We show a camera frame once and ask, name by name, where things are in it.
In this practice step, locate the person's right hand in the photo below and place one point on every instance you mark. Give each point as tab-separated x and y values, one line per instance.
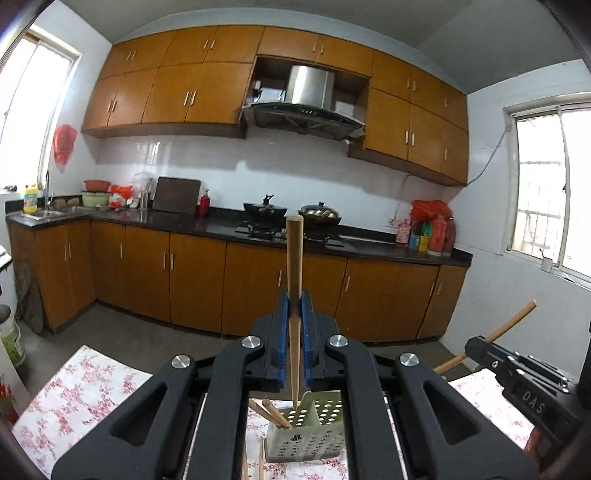
533	443

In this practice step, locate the wooden chopstick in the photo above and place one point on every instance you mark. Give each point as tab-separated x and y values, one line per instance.
245	468
279	413
294	277
503	330
261	461
272	413

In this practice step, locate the red floral tablecloth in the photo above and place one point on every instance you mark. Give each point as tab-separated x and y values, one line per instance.
78	392

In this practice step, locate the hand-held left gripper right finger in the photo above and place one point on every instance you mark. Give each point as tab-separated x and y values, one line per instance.
307	350

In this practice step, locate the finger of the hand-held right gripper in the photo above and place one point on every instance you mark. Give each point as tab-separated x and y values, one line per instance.
540	367
485	353

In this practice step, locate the green perforated utensil holder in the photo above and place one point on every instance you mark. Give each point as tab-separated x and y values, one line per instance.
304	438

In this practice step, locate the steel range hood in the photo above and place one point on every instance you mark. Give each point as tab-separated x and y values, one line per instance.
307	101

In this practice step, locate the red bag beside basins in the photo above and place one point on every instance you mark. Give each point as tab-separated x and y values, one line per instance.
121	196

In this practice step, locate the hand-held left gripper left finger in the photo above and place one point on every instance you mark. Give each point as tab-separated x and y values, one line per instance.
284	350

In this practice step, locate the hanging red plastic bag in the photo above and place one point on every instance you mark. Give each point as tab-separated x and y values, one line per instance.
64	145

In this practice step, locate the red bottle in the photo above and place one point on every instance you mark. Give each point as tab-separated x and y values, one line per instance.
204	205

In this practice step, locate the barred window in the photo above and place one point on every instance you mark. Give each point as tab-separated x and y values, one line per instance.
549	189

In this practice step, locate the green basin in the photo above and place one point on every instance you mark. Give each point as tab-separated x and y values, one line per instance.
96	200

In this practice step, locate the dark wooden cutting board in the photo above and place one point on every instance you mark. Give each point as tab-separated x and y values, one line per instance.
176	196

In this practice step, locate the wooden lower kitchen cabinets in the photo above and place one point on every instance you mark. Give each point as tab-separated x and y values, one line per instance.
194	281

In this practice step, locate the black wok with lid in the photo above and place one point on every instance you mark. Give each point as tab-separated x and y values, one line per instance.
320	214

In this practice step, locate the window beside sink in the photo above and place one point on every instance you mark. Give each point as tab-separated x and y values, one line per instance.
32	106

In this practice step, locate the black open wok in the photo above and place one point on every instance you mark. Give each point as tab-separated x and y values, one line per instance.
264	213

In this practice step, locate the steel sink with faucet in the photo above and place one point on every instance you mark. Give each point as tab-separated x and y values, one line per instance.
55	212

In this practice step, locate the metal utensil cup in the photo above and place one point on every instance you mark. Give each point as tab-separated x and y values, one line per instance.
144	198

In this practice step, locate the red basin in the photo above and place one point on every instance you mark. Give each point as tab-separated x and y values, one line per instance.
97	185

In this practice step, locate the gas stove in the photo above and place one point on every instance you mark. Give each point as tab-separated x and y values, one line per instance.
277	230

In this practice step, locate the red bag over bottles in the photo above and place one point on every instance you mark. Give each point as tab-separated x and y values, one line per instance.
430	208

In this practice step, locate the yellow green carton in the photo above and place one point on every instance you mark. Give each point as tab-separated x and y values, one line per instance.
422	241

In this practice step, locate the yellow detergent bottle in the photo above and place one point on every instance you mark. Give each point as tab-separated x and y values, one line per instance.
31	201

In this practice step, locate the clear bottle pink label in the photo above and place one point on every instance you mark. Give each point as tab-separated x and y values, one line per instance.
403	233

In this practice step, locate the black kitchen countertop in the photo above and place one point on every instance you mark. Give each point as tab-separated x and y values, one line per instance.
217	221

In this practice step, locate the wooden upper wall cabinets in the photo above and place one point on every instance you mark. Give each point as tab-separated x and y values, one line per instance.
184	87

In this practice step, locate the dark red oil jug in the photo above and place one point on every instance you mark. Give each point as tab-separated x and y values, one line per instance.
450	237
436	237

